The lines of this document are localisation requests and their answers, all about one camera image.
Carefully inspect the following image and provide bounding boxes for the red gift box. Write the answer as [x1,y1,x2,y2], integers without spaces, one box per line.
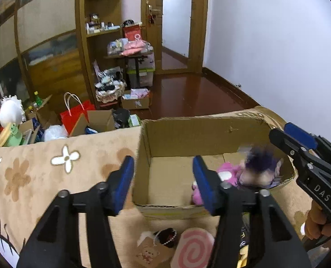
[123,25,142,41]

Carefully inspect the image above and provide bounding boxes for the clear plastic storage bin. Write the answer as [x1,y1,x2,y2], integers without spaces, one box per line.
[126,53,156,88]

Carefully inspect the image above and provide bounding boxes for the white fluffy bundle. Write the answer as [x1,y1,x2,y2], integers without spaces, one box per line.
[42,124,68,142]

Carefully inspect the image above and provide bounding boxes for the clear bag of items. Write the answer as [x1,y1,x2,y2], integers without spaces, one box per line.
[107,38,127,56]

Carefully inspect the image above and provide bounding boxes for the small cardboard box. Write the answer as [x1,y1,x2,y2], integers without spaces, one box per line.
[121,88,152,110]

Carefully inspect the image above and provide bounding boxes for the pink clothes pile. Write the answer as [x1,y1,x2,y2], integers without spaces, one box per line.
[121,33,145,56]

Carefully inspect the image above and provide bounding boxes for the striped plush toys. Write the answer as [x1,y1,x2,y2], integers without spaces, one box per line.
[95,67,124,92]

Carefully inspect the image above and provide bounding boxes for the white frilled plush toy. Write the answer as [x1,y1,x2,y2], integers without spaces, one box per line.
[0,95,26,127]

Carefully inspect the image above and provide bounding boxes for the row of cosmetic jars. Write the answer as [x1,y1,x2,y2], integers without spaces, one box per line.
[86,14,121,34]

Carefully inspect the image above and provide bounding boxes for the wooden side table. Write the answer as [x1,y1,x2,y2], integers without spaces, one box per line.
[104,52,155,88]

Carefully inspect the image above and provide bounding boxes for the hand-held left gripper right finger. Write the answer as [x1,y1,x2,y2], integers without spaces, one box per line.
[192,155,313,268]

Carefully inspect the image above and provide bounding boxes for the bear print pouch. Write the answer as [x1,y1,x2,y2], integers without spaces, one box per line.
[133,237,169,268]

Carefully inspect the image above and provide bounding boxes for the pink plush toy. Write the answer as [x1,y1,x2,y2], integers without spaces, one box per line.
[191,160,247,205]

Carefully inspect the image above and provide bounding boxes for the black beaded scrunchie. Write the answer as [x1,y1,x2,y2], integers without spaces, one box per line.
[153,228,178,248]

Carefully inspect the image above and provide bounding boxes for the pink swirl roll plush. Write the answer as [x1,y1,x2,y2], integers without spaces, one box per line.
[170,227,215,268]

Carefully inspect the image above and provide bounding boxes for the large cardboard box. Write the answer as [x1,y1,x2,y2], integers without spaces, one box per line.
[132,112,296,220]

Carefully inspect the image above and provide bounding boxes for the red paper bag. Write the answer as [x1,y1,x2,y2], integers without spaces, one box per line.
[60,92,96,137]

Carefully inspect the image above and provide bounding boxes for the black plastic bag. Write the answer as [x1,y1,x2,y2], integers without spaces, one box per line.
[112,108,131,129]

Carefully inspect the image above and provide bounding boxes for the wicker basket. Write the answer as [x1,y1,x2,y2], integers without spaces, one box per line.
[95,80,126,104]

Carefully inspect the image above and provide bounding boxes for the wooden wardrobe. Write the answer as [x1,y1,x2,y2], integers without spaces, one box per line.
[0,0,93,109]

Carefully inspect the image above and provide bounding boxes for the cardboard box with bottles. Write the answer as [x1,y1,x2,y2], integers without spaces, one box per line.
[24,94,60,129]

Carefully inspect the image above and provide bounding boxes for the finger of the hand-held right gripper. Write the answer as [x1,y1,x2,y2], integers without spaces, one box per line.
[284,122,331,171]
[268,128,331,182]

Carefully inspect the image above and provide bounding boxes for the open brown cardboard box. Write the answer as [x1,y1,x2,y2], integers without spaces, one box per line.
[69,110,116,137]

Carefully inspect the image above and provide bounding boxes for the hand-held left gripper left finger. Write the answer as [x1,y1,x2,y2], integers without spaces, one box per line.
[16,155,135,268]

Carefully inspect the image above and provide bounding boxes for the wooden shelf unit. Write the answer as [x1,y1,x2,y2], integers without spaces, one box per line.
[75,0,124,101]

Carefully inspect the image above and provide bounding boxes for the purple-haired doll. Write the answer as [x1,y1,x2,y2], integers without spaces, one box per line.
[238,145,285,189]

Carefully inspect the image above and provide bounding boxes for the person's right hand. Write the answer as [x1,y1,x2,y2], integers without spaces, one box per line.
[305,201,331,241]

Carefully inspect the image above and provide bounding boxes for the wooden door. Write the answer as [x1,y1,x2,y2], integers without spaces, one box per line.
[140,0,209,74]

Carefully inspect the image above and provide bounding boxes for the green frog toy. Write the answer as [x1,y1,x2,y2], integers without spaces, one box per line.
[0,123,25,147]

